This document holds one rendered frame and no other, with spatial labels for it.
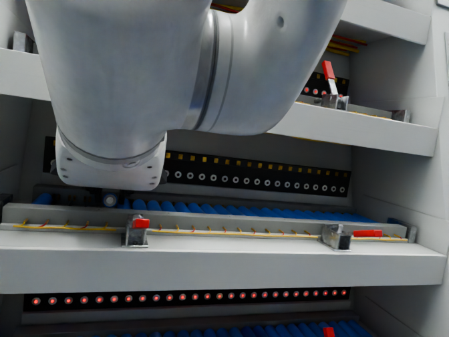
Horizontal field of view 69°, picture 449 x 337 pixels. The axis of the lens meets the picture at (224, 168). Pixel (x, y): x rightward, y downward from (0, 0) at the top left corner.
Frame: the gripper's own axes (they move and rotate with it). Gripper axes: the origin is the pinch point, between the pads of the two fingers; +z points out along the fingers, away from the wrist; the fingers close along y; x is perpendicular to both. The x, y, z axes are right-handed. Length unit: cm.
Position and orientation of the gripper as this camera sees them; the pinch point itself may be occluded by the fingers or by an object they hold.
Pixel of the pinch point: (111, 187)
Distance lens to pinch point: 43.5
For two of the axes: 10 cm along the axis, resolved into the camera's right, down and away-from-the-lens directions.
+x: 0.3, 9.2, -3.9
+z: -3.2, 3.8, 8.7
